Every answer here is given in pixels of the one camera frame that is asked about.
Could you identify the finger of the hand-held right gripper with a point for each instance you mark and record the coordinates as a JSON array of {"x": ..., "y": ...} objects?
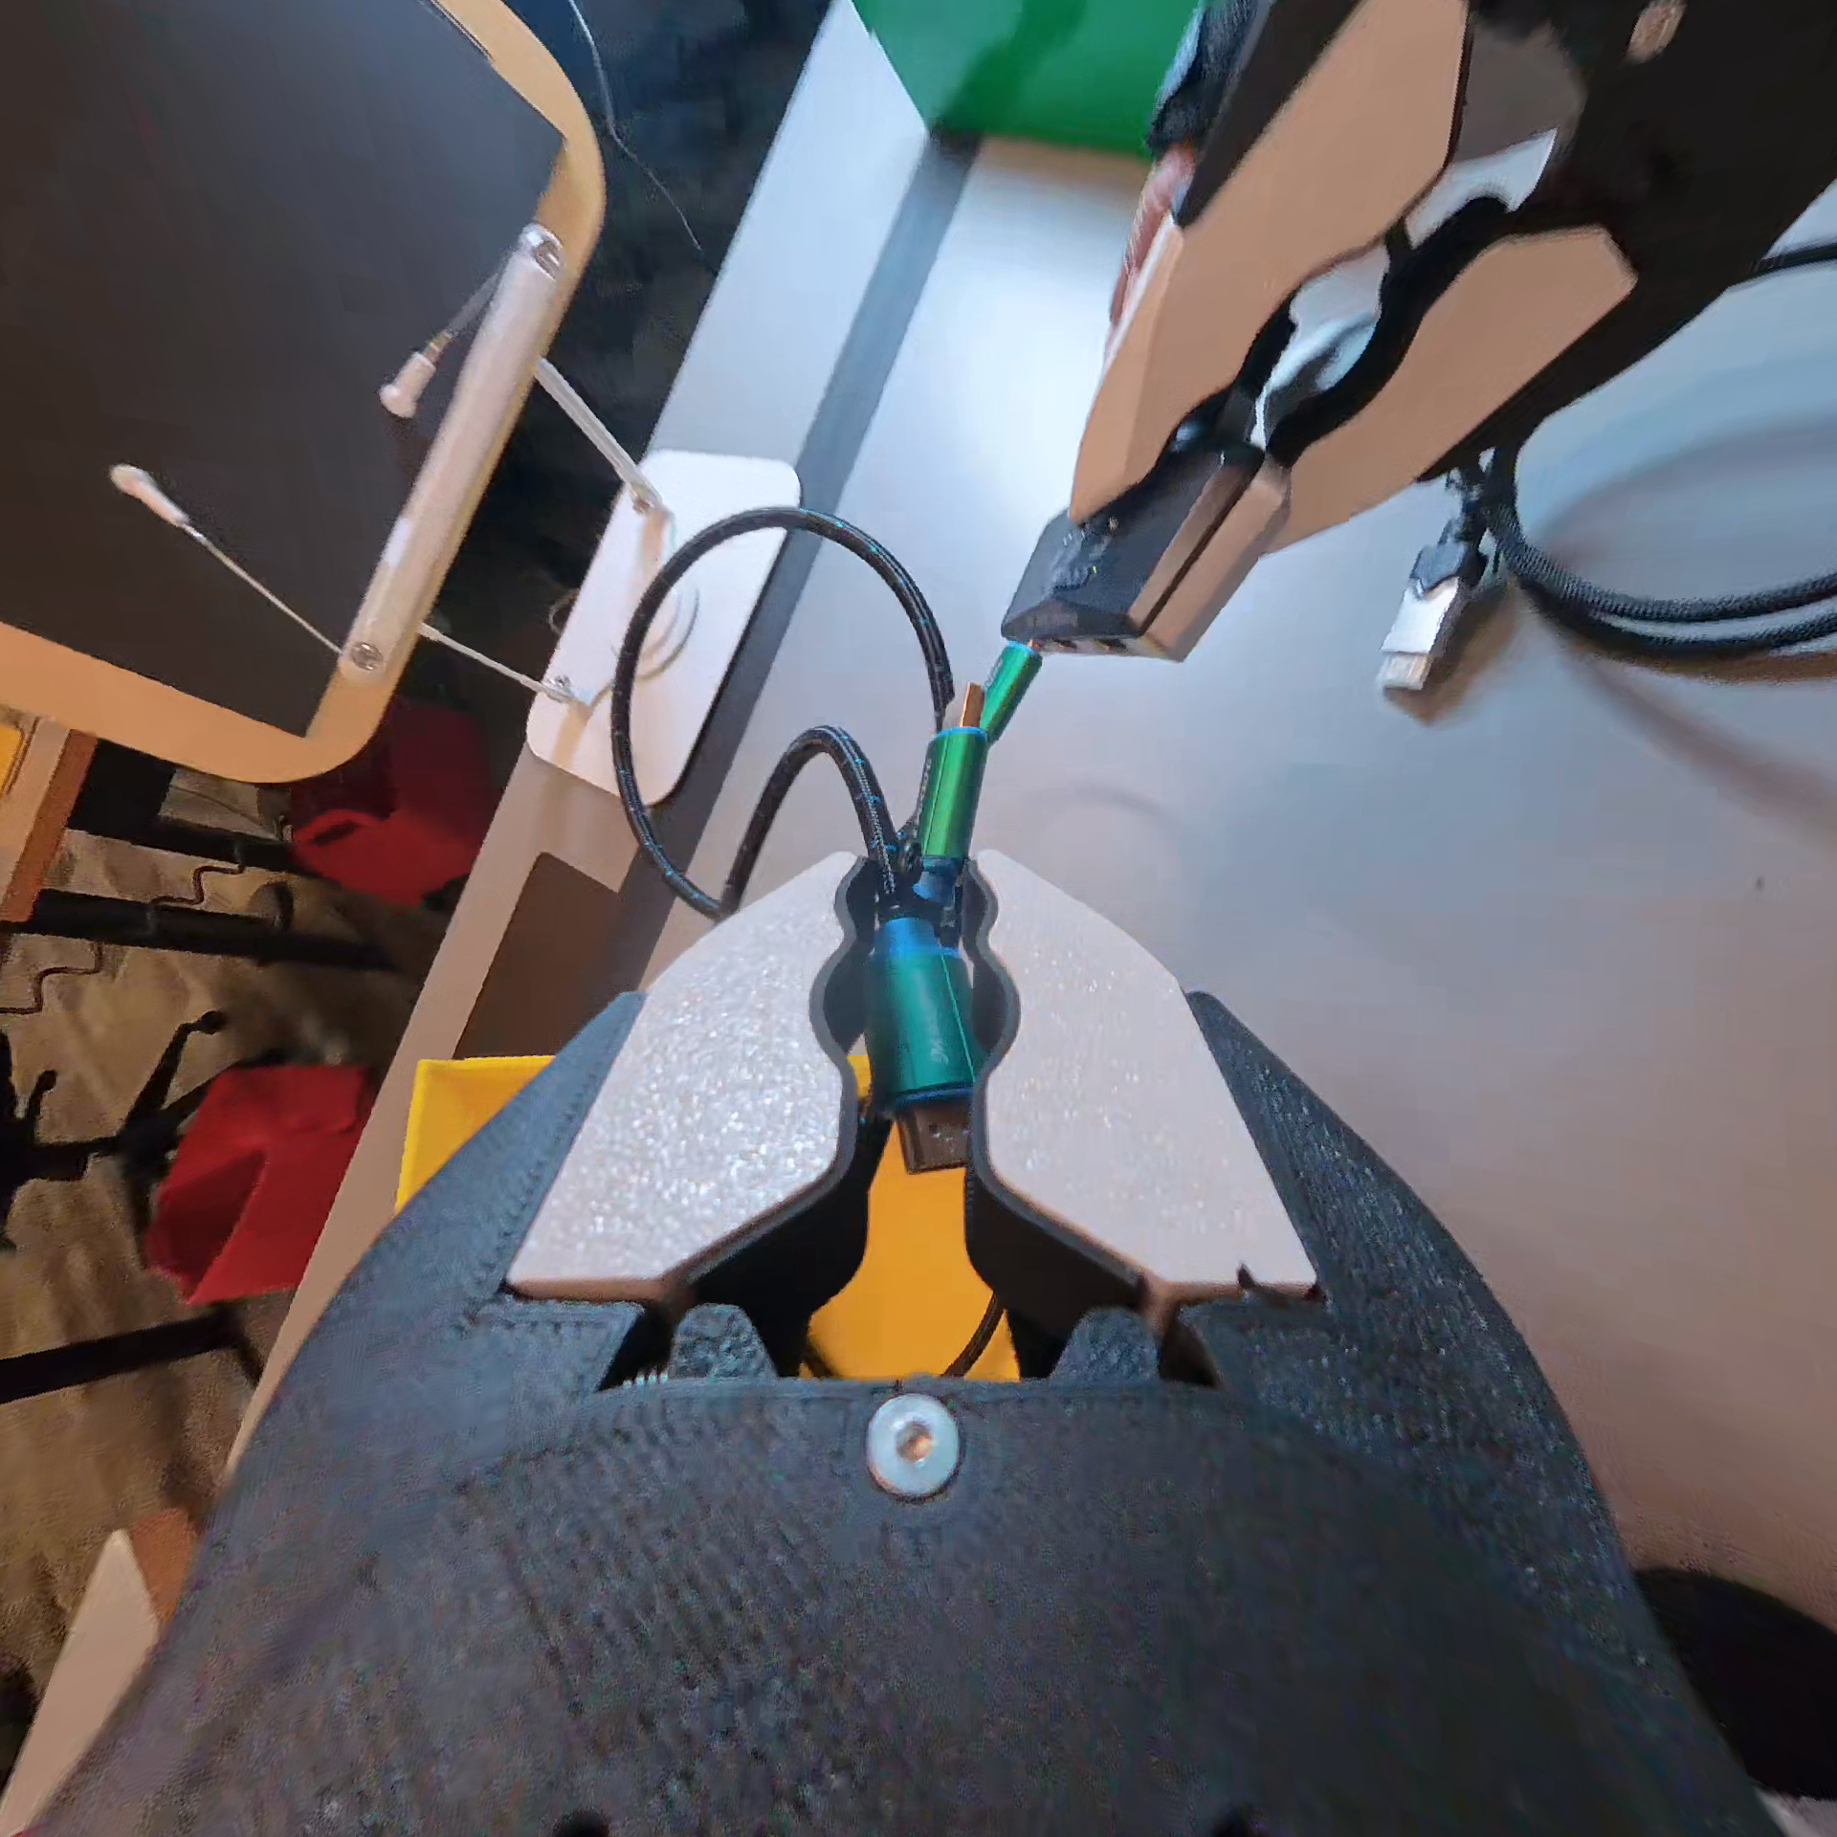
[
  {"x": 1219, "y": 290},
  {"x": 1490, "y": 329}
]

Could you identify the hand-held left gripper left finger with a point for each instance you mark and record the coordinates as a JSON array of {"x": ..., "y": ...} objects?
[{"x": 687, "y": 1119}]

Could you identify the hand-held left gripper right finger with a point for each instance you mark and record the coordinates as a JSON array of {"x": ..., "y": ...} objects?
[{"x": 1136, "y": 1135}]

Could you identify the yellow plastic bin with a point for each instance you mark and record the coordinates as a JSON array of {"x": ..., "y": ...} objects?
[{"x": 903, "y": 1249}]

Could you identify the silver multiport hub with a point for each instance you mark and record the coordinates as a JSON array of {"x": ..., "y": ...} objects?
[{"x": 1147, "y": 561}]

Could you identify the green plastic bin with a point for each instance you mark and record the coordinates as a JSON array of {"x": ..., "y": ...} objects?
[{"x": 1032, "y": 73}]

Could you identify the red plastic bin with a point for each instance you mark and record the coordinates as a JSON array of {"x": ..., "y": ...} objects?
[
  {"x": 258, "y": 1192},
  {"x": 396, "y": 819}
]

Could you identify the white panel stand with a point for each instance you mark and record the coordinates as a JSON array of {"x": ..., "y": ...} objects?
[{"x": 687, "y": 574}]

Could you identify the black panel with tan border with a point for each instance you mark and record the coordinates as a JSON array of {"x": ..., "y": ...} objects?
[{"x": 216, "y": 290}]

